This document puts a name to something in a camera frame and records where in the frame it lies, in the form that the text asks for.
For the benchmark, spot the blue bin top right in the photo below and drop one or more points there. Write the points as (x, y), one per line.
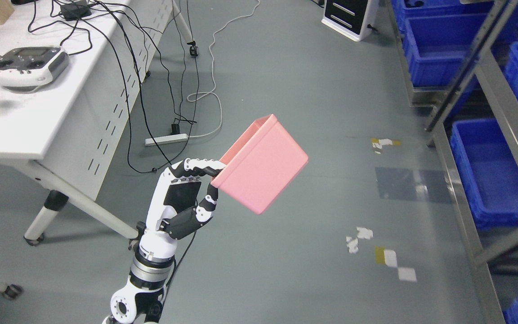
(436, 36)

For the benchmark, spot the white power strip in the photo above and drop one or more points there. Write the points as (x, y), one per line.
(167, 139)

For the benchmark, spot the blue bin middle right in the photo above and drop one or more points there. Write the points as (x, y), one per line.
(488, 172)

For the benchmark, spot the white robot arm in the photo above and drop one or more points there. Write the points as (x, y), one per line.
(145, 289)

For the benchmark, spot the black power adapter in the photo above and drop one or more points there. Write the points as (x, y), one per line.
(75, 10)

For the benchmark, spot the grey metal shelf frame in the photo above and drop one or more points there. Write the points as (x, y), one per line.
(478, 90)

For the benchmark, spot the white black cabinet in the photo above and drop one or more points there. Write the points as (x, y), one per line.
(354, 19)

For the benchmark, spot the pink plastic storage box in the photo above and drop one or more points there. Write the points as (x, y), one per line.
(260, 164)

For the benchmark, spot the white office table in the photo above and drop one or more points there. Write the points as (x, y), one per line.
(64, 134)

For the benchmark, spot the grey remote controller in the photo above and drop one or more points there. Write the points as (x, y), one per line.
(26, 69)

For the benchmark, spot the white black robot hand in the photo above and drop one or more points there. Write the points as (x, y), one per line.
(174, 213)

